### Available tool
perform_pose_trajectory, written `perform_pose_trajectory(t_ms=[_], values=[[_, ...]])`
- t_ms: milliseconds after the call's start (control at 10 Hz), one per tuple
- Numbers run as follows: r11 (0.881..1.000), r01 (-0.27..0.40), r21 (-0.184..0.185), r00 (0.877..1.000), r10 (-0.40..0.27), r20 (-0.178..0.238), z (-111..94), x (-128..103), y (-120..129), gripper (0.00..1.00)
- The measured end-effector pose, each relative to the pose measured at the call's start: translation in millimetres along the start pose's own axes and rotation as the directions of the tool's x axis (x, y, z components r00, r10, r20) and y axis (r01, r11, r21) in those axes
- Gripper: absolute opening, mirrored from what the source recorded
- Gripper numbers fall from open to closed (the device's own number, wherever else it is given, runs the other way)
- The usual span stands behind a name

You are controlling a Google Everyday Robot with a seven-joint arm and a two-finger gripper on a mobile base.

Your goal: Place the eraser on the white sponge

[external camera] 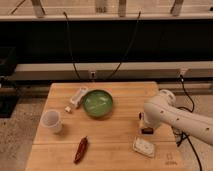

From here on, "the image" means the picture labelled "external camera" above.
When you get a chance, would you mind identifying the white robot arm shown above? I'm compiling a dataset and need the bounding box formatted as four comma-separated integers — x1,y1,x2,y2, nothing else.
140,89,213,146

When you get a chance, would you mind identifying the white sponge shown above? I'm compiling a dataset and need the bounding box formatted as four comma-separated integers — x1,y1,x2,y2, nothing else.
133,137,155,158

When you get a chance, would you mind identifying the green bowl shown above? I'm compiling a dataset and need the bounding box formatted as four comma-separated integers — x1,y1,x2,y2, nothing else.
82,90,113,118

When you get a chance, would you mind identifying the white plastic cup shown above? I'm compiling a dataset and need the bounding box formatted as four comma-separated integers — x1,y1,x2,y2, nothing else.
41,110,62,134

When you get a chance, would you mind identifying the black box at left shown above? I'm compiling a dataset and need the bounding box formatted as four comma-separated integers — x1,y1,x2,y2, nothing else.
0,47,18,118

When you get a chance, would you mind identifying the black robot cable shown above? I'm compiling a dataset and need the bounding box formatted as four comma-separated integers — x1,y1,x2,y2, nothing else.
173,75,203,171

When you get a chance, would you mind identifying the black cable right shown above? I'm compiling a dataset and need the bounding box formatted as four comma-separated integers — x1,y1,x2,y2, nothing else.
105,10,142,81

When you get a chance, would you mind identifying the wall power outlet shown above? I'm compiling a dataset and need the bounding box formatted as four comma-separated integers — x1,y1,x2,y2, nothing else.
89,71,96,80

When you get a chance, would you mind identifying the black cable left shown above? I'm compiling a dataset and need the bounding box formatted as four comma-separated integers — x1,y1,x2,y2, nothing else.
62,11,82,81

